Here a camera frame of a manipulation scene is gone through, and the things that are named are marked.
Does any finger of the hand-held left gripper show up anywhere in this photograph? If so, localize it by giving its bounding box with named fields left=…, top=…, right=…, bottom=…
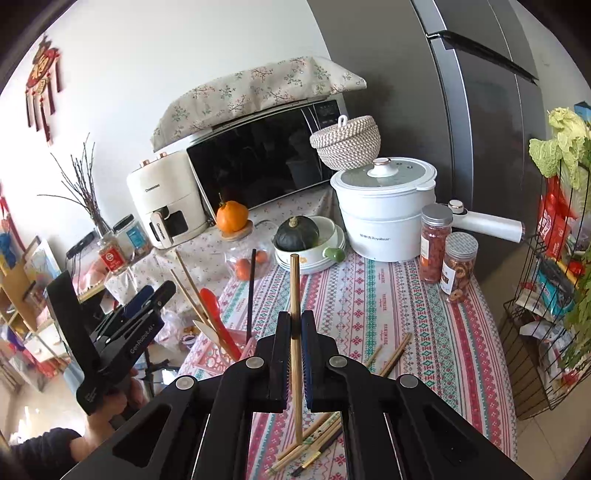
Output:
left=111, top=285, right=155, bottom=324
left=134, top=279, right=177, bottom=315

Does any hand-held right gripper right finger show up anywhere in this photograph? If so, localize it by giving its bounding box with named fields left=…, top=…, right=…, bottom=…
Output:
left=300, top=310, right=532, bottom=480

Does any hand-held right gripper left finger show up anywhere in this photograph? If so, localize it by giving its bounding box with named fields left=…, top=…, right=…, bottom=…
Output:
left=60, top=310, right=294, bottom=480

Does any brown wooden chopstick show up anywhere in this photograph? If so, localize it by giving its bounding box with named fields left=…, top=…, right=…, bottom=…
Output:
left=174, top=250, right=211, bottom=324
left=170, top=270, right=204, bottom=319

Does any pink plastic basket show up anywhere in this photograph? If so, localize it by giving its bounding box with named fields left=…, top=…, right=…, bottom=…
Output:
left=193, top=328, right=258, bottom=371

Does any red plastic spoon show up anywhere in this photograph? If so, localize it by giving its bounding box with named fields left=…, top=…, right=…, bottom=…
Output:
left=199, top=287, right=243, bottom=361

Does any light bamboo chopstick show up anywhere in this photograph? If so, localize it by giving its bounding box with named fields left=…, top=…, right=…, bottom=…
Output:
left=289, top=254, right=304, bottom=445

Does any person's left forearm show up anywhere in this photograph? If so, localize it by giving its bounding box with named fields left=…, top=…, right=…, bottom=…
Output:
left=9, top=428, right=86, bottom=480

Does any person's left hand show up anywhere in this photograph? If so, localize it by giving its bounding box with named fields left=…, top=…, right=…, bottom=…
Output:
left=69, top=367, right=153, bottom=460

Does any clear plastic bag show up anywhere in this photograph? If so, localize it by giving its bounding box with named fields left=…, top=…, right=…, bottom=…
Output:
left=159, top=309, right=199, bottom=352

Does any red label glass jar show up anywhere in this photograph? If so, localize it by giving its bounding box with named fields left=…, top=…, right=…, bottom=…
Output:
left=96, top=233, right=127, bottom=277

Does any blue label glass jar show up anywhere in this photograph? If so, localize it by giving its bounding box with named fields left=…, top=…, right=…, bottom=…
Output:
left=112, top=215, right=151, bottom=261

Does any beige floral tablecloth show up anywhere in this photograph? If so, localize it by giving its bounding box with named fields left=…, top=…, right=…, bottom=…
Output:
left=104, top=185, right=345, bottom=319

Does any glass jar with wooden lid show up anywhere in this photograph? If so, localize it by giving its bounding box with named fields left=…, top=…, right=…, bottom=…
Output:
left=222, top=220, right=273, bottom=282

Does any wooden shelf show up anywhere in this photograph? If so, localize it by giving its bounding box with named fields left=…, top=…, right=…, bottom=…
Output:
left=0, top=235, right=93, bottom=393

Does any white air fryer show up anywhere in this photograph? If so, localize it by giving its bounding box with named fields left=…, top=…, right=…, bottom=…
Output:
left=127, top=150, right=208, bottom=250

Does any dry twig bundle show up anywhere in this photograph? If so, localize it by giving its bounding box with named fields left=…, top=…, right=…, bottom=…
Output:
left=37, top=134, right=114, bottom=241

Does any striped patterned tablecloth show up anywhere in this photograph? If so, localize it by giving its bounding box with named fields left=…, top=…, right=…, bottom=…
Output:
left=178, top=251, right=518, bottom=480

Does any dark green squash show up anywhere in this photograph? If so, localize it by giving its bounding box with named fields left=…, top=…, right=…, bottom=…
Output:
left=274, top=216, right=320, bottom=252

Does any white electric cooking pot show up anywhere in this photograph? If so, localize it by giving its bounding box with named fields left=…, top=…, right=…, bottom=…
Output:
left=330, top=157, right=437, bottom=263

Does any black microwave oven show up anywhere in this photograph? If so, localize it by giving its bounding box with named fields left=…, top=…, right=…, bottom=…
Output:
left=186, top=95, right=349, bottom=217

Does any jar of red dried fruit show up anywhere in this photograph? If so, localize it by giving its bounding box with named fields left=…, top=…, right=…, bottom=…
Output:
left=419, top=204, right=454, bottom=283

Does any jar of dried fruit rings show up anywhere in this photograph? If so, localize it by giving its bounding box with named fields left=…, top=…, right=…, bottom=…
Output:
left=440, top=232, right=479, bottom=304

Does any brown woven bin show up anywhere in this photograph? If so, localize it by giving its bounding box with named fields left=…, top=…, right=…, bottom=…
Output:
left=499, top=302, right=550, bottom=418

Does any woven lidded basket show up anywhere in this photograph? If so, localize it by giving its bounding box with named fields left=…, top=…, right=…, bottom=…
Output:
left=309, top=115, right=382, bottom=171

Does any floral cloth cover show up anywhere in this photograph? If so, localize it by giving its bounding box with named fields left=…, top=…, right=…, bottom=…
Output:
left=151, top=56, right=368, bottom=152

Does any red snack packet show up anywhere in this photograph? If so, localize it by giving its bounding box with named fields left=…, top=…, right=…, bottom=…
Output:
left=538, top=178, right=578, bottom=259

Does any grey refrigerator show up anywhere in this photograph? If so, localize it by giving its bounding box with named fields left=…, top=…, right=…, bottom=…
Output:
left=307, top=0, right=555, bottom=287

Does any napa cabbage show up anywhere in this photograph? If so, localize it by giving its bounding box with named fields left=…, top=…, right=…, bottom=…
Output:
left=529, top=107, right=591, bottom=190

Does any white casserole dish green handle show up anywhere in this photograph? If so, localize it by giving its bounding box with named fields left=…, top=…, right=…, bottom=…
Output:
left=274, top=216, right=348, bottom=276

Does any black wire rack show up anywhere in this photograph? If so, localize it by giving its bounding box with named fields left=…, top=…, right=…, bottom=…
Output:
left=501, top=106, right=591, bottom=421

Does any red wall knot ornament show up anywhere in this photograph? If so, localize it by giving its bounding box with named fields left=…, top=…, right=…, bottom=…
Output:
left=25, top=34, right=63, bottom=146

